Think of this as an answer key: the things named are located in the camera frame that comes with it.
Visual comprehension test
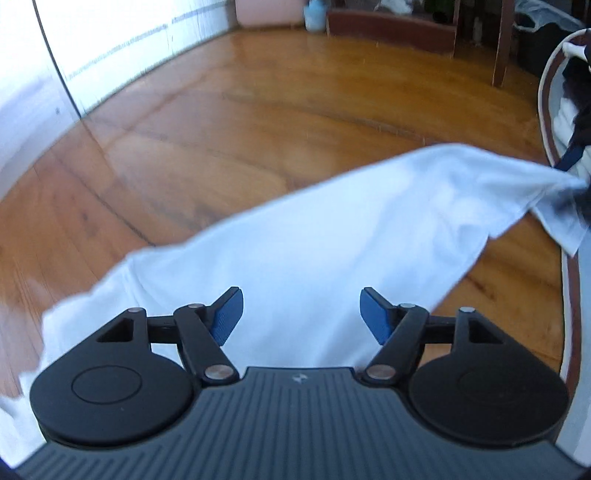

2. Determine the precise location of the folded black garment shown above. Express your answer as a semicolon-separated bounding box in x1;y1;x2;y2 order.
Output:
561;42;591;93

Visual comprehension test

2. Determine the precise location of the light blue spray bottle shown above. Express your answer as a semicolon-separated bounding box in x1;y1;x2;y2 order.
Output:
302;0;331;32

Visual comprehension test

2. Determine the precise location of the checkered rug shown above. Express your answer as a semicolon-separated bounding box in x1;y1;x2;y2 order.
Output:
538;30;591;467

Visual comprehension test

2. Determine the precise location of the pink bag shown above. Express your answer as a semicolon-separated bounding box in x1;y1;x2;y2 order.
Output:
235;0;305;27

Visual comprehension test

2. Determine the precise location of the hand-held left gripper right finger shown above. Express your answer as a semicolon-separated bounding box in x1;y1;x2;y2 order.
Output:
359;286;505;385

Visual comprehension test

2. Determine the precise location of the white t-shirt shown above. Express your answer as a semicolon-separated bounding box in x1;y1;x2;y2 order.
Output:
0;143;590;467

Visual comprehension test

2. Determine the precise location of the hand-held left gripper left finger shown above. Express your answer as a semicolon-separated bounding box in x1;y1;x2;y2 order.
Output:
96;286;245;385

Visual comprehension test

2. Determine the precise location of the dark bin with plastic liner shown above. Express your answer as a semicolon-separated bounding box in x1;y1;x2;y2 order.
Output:
515;0;585;77

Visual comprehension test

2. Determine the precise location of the dark wooden desk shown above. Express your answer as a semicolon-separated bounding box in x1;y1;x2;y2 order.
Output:
325;0;520;88

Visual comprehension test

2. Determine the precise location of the folded off-white garment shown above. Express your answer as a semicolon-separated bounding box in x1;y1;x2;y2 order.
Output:
551;90;583;146

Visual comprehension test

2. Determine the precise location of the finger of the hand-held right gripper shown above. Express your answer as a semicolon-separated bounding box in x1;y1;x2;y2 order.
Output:
556;141;587;174
553;184;591;219

